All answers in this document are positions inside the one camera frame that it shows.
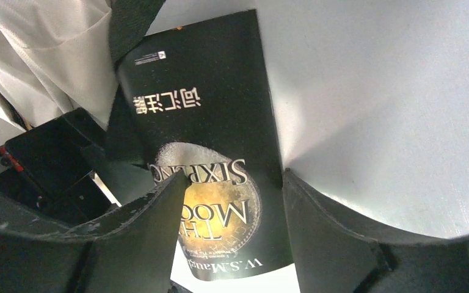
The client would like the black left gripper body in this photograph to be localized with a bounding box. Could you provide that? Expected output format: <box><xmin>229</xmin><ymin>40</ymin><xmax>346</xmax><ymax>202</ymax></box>
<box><xmin>0</xmin><ymin>64</ymin><xmax>155</xmax><ymax>227</ymax></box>

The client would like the beige canvas backpack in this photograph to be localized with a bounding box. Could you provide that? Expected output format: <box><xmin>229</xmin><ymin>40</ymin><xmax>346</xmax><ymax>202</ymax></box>
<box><xmin>0</xmin><ymin>0</ymin><xmax>167</xmax><ymax>130</ymax></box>

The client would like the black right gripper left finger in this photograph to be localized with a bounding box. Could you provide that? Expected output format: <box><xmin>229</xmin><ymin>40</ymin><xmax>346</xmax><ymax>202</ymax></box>
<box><xmin>0</xmin><ymin>172</ymin><xmax>189</xmax><ymax>292</ymax></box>

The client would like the black card with gold emblem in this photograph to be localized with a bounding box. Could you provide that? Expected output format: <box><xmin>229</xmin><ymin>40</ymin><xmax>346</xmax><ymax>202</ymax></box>
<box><xmin>117</xmin><ymin>9</ymin><xmax>293</xmax><ymax>281</ymax></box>

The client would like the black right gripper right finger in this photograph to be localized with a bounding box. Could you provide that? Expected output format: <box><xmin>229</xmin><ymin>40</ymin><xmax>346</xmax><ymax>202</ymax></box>
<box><xmin>283</xmin><ymin>169</ymin><xmax>469</xmax><ymax>292</ymax></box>

